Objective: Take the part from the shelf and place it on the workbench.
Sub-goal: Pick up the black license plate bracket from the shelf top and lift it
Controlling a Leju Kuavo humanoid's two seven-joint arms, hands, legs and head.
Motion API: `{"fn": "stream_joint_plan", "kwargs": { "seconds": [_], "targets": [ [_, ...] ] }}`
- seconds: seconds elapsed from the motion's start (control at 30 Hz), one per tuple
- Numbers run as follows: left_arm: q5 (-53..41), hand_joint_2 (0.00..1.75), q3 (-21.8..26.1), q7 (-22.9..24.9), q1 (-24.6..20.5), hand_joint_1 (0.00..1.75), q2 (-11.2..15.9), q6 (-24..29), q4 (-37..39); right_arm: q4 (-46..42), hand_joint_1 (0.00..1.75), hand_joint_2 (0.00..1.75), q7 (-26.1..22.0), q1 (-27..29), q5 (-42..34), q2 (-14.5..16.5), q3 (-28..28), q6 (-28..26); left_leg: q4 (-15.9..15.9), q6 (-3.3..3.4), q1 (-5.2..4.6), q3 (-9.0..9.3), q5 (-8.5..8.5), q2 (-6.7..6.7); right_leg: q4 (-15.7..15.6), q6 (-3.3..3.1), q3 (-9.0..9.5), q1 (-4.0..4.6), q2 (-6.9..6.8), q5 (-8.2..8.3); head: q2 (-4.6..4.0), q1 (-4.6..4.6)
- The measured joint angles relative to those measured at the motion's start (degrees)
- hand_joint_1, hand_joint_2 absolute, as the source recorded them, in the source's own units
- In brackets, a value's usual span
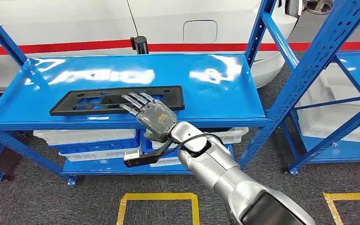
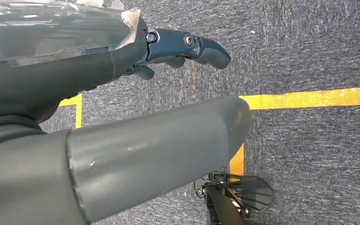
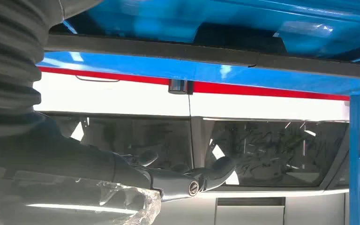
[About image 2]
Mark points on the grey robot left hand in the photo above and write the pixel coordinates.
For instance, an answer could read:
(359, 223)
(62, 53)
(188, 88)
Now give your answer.
(43, 80)

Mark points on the ribbed grey left arm sleeve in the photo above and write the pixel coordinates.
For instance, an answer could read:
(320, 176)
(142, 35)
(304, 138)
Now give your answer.
(6, 130)

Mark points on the yellow floor tape square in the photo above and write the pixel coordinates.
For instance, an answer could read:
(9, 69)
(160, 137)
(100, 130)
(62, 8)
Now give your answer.
(307, 98)

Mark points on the black robot foot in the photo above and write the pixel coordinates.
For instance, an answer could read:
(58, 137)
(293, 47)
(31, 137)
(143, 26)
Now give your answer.
(220, 202)

